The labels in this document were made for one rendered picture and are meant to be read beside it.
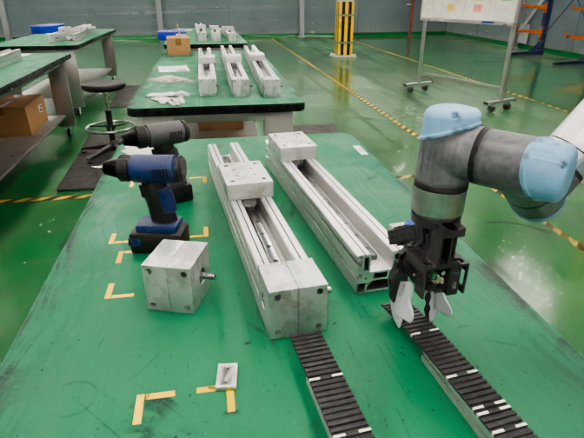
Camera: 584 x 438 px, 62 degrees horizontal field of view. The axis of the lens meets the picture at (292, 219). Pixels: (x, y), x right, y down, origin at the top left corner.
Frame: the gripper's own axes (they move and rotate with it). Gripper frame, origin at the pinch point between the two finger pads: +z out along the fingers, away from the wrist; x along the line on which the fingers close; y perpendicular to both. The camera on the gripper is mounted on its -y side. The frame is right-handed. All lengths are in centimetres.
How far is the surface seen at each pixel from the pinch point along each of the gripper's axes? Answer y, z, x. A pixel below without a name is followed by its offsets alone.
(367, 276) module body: -13.5, 0.2, -2.5
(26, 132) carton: -376, 61, -146
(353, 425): 18.6, 0.4, -18.0
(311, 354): 4.5, 0.5, -19.2
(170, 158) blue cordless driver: -40, -17, -37
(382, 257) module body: -17.7, -1.0, 2.5
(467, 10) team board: -505, -30, 334
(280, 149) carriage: -71, -8, -6
